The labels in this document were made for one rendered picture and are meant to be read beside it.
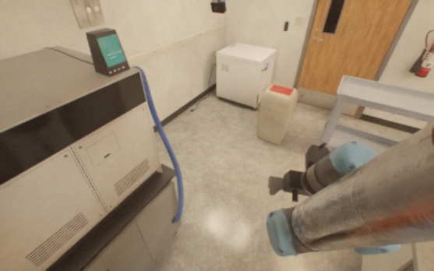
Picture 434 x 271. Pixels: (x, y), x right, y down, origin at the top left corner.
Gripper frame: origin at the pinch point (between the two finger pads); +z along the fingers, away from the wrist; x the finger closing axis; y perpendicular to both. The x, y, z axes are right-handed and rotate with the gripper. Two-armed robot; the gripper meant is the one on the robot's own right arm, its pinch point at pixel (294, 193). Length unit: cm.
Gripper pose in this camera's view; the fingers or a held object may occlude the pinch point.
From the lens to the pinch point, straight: 73.5
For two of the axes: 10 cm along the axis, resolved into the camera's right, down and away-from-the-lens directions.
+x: 9.8, 1.8, -0.1
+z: -0.8, 4.5, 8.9
